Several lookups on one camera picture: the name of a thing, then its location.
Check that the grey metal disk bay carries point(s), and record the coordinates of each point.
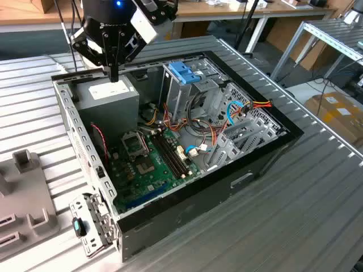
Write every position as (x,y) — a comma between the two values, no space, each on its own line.
(227,147)

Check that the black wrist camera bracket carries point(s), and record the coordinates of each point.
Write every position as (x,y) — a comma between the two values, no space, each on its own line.
(164,11)

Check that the blue plastic drive latch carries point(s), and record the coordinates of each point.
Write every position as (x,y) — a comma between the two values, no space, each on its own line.
(181,72)

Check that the brown wooden box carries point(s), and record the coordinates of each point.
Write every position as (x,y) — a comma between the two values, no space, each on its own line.
(51,5)

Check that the grey metal slot retainer flap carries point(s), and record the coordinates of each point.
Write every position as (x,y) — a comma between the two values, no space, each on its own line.
(96,215)

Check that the long wooden desk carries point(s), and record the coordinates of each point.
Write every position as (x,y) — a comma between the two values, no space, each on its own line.
(227,10)

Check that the green motherboard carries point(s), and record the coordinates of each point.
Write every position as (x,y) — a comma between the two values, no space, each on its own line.
(153,184)

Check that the black open PC case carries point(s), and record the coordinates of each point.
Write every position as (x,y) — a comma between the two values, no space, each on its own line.
(198,204)

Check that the black tripod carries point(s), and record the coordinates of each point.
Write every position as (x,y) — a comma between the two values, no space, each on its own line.
(248,20)

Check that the grey power supply unit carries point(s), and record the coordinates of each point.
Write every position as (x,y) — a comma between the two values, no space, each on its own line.
(107,116)

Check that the grey metal optical drive cage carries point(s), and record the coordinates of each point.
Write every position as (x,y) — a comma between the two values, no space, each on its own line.
(177,99)

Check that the blue expansion slot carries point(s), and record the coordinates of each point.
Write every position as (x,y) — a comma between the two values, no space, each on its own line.
(141,199)

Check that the black RAM slot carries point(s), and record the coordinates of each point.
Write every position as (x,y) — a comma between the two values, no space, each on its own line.
(172,154)
(169,156)
(176,153)
(166,157)

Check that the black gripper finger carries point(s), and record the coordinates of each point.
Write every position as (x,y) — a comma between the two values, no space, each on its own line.
(127,48)
(90,48)

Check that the grey background robot arm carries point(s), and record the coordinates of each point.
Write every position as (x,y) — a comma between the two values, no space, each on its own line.
(354,14)

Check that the grey parts rack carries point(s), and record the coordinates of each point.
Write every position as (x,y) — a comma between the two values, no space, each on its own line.
(25,192)

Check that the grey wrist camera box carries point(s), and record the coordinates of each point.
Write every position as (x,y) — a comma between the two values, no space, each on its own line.
(143,24)

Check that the brown cardboard box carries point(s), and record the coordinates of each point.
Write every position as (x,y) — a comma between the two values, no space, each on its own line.
(334,119)

